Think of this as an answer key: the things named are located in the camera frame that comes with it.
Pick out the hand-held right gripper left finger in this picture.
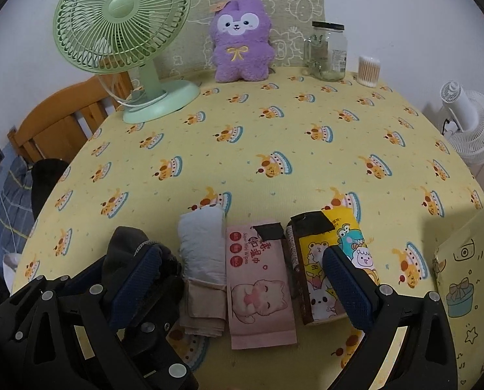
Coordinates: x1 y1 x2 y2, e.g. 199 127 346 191
27 246 164 390

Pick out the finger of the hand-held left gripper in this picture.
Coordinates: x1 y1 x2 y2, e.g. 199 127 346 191
0 274 75 390
119 318 200 390

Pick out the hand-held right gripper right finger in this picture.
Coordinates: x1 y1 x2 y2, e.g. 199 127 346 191
322 247 460 390

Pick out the dark grey sock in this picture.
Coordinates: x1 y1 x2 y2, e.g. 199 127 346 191
101 225 183 293

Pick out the yellow cartoon tissue pack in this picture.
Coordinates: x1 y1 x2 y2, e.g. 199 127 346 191
288 206 379 326

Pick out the white and beige cloth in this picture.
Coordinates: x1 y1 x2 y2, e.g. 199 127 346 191
178 206 229 338

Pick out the pink wet wipes pack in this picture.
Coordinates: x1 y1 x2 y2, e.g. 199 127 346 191
226 221 298 350

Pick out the yellow printed storage bin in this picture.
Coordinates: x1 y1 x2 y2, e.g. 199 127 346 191
433 199 484 390

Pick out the grey plaid pillow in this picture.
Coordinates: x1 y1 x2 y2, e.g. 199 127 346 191
0 156 35 253

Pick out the black garment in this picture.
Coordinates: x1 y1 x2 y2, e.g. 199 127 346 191
31 158 70 220

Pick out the yellow printed tablecloth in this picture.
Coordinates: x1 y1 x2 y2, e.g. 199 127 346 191
10 67 484 390

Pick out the wooden bed headboard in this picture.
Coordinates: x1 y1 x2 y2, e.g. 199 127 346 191
8 71 133 163

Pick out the white floor fan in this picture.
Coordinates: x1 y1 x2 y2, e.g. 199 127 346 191
439 81 484 167

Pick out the cotton swab box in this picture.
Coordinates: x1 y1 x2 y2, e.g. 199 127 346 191
356 56 381 87

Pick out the glass jar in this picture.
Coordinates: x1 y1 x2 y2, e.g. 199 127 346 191
303 21 348 82

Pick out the purple plush toy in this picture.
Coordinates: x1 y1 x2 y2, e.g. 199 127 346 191
207 0 276 83

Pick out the green desk fan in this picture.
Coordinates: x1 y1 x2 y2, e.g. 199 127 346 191
53 0 202 124

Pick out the beige patterned board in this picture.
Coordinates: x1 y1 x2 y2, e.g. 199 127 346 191
161 0 328 80

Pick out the white charging cable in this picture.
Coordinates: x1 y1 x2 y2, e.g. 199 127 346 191
0 175 23 253

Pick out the white fan cord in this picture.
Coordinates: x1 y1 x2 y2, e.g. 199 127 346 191
98 71 161 110

